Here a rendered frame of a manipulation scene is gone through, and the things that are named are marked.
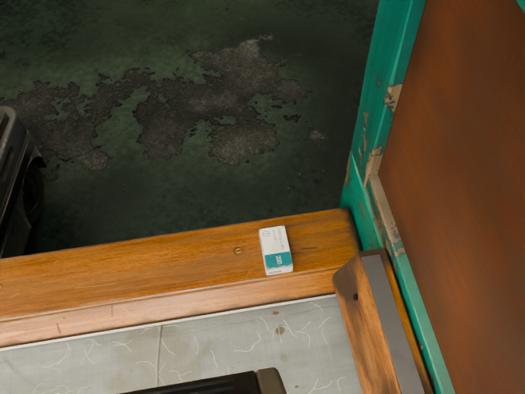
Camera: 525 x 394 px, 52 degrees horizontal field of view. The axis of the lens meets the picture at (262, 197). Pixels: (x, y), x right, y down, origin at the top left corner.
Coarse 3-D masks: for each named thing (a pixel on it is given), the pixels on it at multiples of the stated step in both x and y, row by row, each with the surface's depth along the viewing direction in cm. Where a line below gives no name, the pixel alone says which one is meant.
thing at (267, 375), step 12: (252, 372) 35; (264, 372) 34; (276, 372) 34; (180, 384) 34; (192, 384) 34; (204, 384) 33; (216, 384) 33; (228, 384) 33; (240, 384) 33; (252, 384) 32; (264, 384) 32; (276, 384) 31
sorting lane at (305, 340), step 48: (96, 336) 69; (144, 336) 69; (192, 336) 69; (240, 336) 69; (288, 336) 69; (336, 336) 69; (0, 384) 66; (48, 384) 66; (96, 384) 66; (144, 384) 66; (288, 384) 65; (336, 384) 65
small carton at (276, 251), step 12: (264, 228) 72; (276, 228) 72; (264, 240) 71; (276, 240) 71; (264, 252) 70; (276, 252) 70; (288, 252) 70; (264, 264) 71; (276, 264) 69; (288, 264) 69
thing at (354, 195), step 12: (348, 168) 75; (348, 180) 76; (360, 180) 70; (348, 192) 77; (360, 192) 70; (348, 204) 78; (360, 204) 71; (360, 216) 72; (372, 216) 67; (360, 228) 74; (372, 228) 67; (360, 240) 74; (372, 240) 68
